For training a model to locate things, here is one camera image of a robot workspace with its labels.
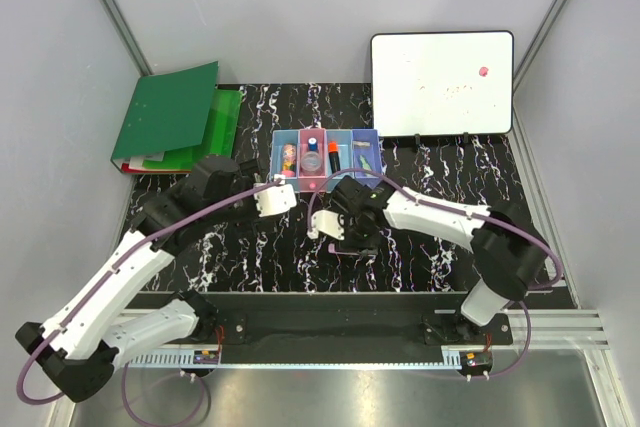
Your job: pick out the pink purple pen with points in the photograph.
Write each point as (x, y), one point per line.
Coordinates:
(334, 249)

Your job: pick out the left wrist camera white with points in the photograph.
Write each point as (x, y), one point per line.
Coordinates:
(275, 200)

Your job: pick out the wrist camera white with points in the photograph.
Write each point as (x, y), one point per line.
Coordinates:
(275, 200)
(327, 223)

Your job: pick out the pink crayon tube case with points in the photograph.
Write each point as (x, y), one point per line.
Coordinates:
(289, 160)

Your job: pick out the green transparent plastic folder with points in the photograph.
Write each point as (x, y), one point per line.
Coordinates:
(221, 125)

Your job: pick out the purple plastic drawer box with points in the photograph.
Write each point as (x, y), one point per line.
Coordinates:
(366, 150)

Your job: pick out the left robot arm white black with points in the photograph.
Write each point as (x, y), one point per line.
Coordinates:
(80, 348)

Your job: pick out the white whiteboard black frame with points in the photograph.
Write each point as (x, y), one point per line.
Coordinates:
(428, 84)

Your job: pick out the blue white glue bottle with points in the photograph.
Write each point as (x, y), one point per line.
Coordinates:
(312, 144)

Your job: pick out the pink plastic drawer box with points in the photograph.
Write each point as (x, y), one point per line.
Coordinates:
(309, 182)

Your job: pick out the light blue end drawer box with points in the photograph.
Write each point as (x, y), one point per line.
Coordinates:
(279, 138)

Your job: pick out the red folder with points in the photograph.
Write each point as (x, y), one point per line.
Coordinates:
(143, 165)

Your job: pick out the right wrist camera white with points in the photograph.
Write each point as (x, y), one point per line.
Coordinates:
(327, 223)

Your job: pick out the green stapler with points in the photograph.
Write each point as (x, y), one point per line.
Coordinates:
(364, 164)

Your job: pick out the orange cap black marker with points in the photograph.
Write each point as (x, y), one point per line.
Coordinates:
(334, 158)

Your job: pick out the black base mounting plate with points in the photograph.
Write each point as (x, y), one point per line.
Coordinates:
(340, 329)

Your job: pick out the round clear plastic container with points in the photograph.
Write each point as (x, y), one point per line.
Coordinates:
(311, 163)

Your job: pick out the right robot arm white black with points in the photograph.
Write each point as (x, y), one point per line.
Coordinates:
(508, 251)

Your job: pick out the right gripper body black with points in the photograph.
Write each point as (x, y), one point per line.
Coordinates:
(359, 236)

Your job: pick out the green ring binder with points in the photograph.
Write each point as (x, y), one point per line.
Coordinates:
(166, 112)

